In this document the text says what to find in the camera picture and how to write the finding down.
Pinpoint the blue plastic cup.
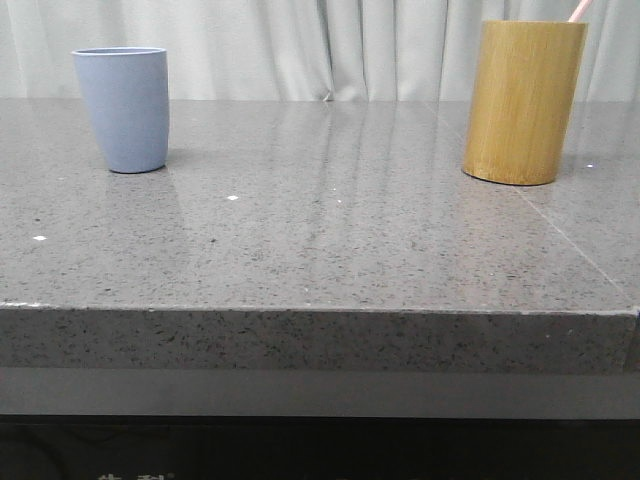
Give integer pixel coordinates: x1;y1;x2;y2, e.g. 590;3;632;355
71;47;170;174

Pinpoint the white curtain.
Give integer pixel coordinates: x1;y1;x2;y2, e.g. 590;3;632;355
0;0;640;104

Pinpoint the bamboo cylinder holder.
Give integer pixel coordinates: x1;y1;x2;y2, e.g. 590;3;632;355
462;20;587;186

